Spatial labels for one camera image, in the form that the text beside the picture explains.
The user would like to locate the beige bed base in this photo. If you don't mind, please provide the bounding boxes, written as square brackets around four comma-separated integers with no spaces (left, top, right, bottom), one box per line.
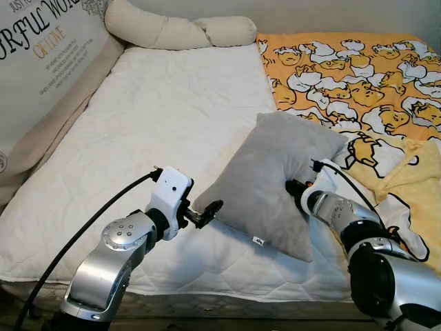
[0,279,359,322]

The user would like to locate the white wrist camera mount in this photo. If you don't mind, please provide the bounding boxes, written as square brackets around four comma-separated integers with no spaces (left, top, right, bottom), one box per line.
[146,168,194,241]
[301,169,342,214]

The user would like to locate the cream knotted bolster pillow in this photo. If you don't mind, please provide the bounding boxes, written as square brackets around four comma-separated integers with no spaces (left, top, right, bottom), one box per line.
[105,0,258,50]

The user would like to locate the grey plush pillow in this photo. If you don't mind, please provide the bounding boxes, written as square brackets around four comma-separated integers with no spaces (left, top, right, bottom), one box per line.
[195,112,349,263]

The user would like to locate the white quilted mattress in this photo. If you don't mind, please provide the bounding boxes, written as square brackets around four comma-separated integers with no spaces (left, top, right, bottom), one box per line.
[0,43,359,302]

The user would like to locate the yellow cartoon print quilt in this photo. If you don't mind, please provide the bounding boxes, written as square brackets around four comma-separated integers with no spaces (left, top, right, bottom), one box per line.
[256,32,441,277]

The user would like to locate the beige padded bed bumper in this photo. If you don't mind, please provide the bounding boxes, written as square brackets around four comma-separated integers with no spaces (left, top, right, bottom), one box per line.
[0,34,126,208]

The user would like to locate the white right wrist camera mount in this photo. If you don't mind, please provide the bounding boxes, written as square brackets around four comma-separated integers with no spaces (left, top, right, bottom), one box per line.
[301,169,342,214]

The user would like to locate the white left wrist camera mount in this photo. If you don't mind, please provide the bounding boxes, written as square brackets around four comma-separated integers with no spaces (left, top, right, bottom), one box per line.
[146,168,194,241]

